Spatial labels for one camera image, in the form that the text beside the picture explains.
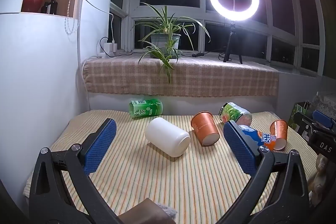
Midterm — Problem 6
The plaid cloth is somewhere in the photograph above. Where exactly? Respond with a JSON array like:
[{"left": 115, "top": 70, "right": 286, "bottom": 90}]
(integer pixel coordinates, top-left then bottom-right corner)
[{"left": 83, "top": 56, "right": 279, "bottom": 97}]

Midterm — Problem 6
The green cardboard box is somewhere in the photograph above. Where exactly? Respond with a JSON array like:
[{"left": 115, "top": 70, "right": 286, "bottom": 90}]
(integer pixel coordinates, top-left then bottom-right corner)
[{"left": 288, "top": 102, "right": 311, "bottom": 132}]

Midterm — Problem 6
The grey flower pot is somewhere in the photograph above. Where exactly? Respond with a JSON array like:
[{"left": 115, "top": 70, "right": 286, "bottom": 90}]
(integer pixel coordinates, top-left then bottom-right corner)
[{"left": 150, "top": 33, "right": 181, "bottom": 59}]

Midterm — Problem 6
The green tea bottle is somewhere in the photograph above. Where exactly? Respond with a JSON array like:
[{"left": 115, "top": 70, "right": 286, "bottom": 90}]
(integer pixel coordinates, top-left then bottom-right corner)
[{"left": 129, "top": 98, "right": 164, "bottom": 118}]

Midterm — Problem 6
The black bottle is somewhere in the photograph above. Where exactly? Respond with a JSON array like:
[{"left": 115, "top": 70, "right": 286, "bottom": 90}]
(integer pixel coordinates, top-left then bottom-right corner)
[{"left": 41, "top": 0, "right": 58, "bottom": 15}]

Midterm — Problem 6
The white wall charger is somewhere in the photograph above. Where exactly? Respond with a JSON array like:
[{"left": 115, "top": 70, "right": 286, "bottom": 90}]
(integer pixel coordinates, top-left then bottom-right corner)
[{"left": 103, "top": 40, "right": 118, "bottom": 53}]

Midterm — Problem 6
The small orange paper cup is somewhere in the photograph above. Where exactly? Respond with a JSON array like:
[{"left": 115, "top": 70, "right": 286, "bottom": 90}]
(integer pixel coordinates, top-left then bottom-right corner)
[{"left": 270, "top": 119, "right": 289, "bottom": 150}]

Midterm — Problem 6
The green labelled drink can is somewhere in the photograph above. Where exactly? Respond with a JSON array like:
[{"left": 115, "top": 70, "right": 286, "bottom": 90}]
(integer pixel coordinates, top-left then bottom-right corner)
[{"left": 219, "top": 102, "right": 252, "bottom": 126}]

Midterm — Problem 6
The striped tablecloth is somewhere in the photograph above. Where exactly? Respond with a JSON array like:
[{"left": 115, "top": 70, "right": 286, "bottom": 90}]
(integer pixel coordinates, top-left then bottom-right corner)
[{"left": 23, "top": 110, "right": 319, "bottom": 224}]

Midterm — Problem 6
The brown cloth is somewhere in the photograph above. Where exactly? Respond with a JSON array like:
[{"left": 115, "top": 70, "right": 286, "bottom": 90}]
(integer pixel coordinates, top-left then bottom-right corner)
[{"left": 117, "top": 198, "right": 177, "bottom": 224}]

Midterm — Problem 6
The black tripod stand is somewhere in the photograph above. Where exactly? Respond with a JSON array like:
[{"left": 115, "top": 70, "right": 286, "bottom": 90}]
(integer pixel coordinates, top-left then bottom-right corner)
[{"left": 223, "top": 21, "right": 243, "bottom": 64}]

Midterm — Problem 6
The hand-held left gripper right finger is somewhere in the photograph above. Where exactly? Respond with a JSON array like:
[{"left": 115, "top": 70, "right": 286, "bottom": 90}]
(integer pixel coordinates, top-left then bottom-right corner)
[{"left": 215, "top": 120, "right": 311, "bottom": 224}]

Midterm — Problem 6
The white plastic jar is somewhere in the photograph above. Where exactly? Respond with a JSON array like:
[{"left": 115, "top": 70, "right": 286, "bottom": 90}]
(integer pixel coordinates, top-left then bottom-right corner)
[{"left": 145, "top": 117, "right": 191, "bottom": 157}]

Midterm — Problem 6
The large orange paper cup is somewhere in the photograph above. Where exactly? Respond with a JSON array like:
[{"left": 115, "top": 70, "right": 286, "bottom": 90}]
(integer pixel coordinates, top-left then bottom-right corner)
[{"left": 191, "top": 111, "right": 220, "bottom": 146}]

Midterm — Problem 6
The blue and orange soda can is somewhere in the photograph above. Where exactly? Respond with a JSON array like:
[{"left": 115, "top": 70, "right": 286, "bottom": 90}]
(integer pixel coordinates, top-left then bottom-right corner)
[{"left": 238, "top": 124, "right": 277, "bottom": 152}]

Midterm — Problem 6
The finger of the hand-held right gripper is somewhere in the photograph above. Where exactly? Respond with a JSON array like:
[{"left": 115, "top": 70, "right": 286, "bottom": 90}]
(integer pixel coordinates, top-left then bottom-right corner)
[{"left": 312, "top": 110, "right": 335, "bottom": 128}]

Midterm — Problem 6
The spider plant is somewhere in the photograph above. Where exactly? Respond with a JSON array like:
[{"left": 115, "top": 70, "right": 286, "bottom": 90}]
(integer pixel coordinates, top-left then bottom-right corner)
[{"left": 131, "top": 3, "right": 211, "bottom": 84}]

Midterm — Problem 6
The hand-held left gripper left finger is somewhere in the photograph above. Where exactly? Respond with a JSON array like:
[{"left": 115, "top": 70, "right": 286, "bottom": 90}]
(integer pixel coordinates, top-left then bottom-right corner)
[{"left": 29, "top": 118, "right": 121, "bottom": 224}]

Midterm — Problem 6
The lace cloth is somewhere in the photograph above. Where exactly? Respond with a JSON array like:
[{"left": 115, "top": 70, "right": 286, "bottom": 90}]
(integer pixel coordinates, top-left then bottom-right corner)
[{"left": 314, "top": 91, "right": 336, "bottom": 119}]

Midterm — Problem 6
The person's right hand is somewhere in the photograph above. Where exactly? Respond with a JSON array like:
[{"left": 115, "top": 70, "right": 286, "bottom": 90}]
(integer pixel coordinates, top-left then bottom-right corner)
[{"left": 308, "top": 154, "right": 328, "bottom": 207}]

